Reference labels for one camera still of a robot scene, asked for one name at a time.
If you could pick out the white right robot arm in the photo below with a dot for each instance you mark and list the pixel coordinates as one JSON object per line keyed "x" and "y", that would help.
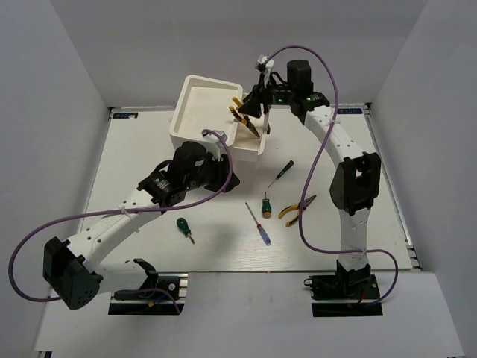
{"x": 355, "y": 184}

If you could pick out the thin green precision screwdriver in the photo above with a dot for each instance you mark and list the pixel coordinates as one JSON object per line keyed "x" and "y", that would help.
{"x": 282, "y": 172}

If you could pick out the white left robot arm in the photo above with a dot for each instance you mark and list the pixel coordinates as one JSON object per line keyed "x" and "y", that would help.
{"x": 74, "y": 267}

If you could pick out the blue red long screwdriver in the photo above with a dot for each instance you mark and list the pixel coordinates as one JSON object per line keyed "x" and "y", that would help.
{"x": 265, "y": 237}

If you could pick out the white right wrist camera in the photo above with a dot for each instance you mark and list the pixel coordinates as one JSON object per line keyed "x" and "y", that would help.
{"x": 264, "y": 63}

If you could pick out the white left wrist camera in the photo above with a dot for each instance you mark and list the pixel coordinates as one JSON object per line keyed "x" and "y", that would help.
{"x": 214, "y": 137}

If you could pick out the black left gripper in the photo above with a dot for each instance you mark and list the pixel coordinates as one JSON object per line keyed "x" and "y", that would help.
{"x": 221, "y": 175}

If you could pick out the yellow black pliers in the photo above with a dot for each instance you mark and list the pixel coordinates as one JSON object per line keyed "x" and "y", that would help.
{"x": 244, "y": 119}

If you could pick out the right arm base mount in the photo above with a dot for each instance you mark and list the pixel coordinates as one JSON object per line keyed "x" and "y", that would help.
{"x": 329, "y": 301}

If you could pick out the yellow long-nose pliers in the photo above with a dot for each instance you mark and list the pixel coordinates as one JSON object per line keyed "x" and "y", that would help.
{"x": 297, "y": 209}

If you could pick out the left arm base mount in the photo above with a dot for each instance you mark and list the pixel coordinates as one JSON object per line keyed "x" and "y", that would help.
{"x": 165, "y": 296}

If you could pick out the white drawer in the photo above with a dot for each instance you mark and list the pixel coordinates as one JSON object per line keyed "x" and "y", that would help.
{"x": 248, "y": 148}

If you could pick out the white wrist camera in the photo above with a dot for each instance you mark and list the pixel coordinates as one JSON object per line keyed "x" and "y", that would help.
{"x": 214, "y": 137}
{"x": 264, "y": 63}

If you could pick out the green orange stubby screwdriver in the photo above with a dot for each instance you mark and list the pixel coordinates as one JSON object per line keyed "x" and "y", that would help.
{"x": 266, "y": 207}

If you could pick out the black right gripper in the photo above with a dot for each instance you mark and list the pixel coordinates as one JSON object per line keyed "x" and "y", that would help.
{"x": 252, "y": 103}

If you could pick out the white drawer cabinet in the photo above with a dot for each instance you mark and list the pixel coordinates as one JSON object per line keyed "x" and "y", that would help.
{"x": 203, "y": 104}

